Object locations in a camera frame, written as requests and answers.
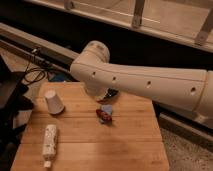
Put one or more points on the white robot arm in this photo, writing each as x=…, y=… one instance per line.
x=188, y=89

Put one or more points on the black round bowl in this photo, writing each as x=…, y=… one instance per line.
x=110, y=94

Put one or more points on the red blue toy car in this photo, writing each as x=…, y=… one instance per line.
x=104, y=113

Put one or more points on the blue object on floor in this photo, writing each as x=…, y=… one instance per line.
x=57, y=78

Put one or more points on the white paper cup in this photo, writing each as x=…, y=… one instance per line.
x=54, y=103

